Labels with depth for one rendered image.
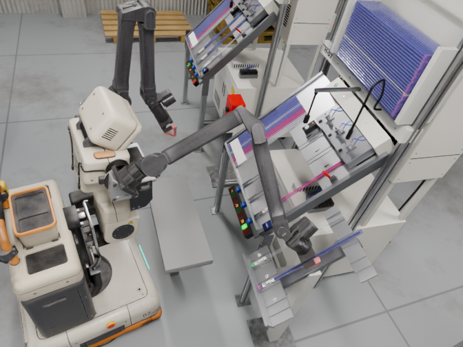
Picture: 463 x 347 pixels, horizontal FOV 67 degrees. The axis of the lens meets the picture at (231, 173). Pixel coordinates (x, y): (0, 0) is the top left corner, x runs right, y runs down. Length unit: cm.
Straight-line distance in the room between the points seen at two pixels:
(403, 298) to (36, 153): 302
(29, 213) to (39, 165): 156
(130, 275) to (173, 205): 46
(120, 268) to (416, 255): 218
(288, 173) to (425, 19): 110
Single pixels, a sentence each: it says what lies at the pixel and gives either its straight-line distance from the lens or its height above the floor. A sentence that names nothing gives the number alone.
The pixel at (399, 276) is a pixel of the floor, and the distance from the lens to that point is 293.
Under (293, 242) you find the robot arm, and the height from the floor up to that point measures 110.
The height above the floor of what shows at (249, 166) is 77.
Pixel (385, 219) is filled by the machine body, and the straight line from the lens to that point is 229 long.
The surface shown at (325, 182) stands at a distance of 174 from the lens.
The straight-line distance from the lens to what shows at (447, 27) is 171.
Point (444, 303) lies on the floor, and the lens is 301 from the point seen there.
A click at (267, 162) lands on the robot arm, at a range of 125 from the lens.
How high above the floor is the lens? 215
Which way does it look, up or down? 45 degrees down
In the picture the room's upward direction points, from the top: 11 degrees clockwise
